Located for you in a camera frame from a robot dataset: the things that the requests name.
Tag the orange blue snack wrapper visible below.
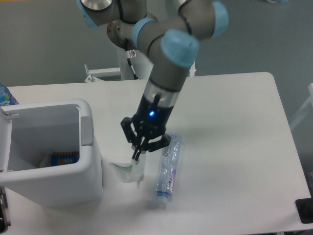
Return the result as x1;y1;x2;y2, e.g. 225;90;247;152
50;151;79;166

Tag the crushed clear plastic bottle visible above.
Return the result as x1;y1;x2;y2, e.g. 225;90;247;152
155;133;181;208

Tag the black object at left edge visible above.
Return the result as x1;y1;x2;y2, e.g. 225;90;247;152
0;186;11;234

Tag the black clamp at table corner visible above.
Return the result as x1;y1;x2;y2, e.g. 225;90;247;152
295;198;313;224

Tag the white trash can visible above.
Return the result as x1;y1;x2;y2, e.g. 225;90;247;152
0;99;103;207

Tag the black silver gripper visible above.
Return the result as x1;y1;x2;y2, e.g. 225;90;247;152
120;79;182;161

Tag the white frame at right edge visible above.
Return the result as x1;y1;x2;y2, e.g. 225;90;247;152
289;83;313;131

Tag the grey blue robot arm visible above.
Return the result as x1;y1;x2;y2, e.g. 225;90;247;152
77;0;229;162

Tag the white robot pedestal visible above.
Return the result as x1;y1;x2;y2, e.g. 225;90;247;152
85;40;199;86

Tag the blue labelled water bottle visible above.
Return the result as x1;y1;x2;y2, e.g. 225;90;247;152
0;84;19;106

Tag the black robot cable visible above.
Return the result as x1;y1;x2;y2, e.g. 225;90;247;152
124;38;139;80

